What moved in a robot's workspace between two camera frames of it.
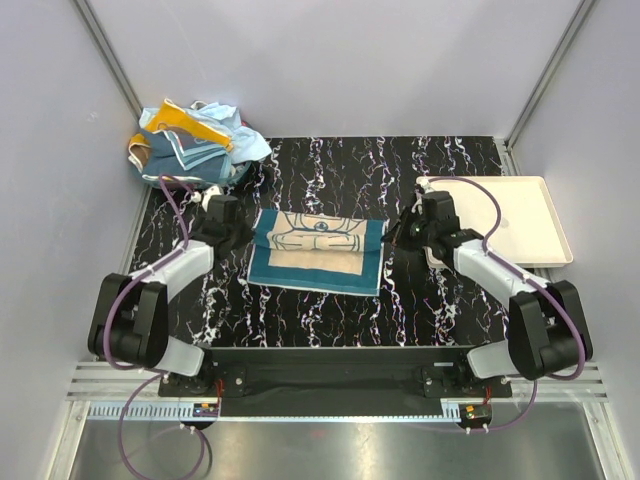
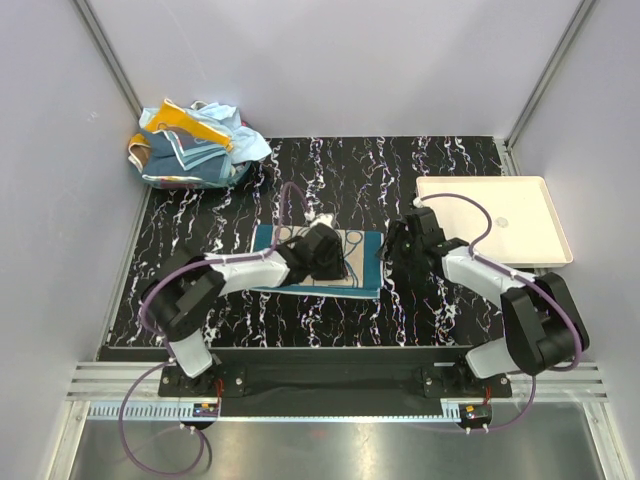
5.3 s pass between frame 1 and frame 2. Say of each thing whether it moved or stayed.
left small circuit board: stayed
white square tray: stayed
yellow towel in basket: stayed
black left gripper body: moved
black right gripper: moved
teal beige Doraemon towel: moved
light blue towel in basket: stayed
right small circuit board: stayed
